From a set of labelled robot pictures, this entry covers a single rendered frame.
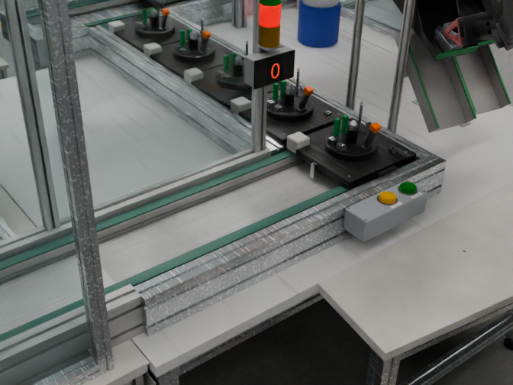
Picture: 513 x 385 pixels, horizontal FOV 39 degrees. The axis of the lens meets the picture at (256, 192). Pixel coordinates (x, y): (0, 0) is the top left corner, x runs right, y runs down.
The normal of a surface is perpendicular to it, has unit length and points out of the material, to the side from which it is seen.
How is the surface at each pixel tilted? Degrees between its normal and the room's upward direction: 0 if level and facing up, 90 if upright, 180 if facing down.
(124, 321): 90
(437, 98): 45
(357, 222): 90
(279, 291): 0
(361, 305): 0
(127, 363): 0
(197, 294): 90
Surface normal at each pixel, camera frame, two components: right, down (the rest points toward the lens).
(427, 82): 0.34, -0.23
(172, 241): 0.02, -0.83
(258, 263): 0.61, 0.45
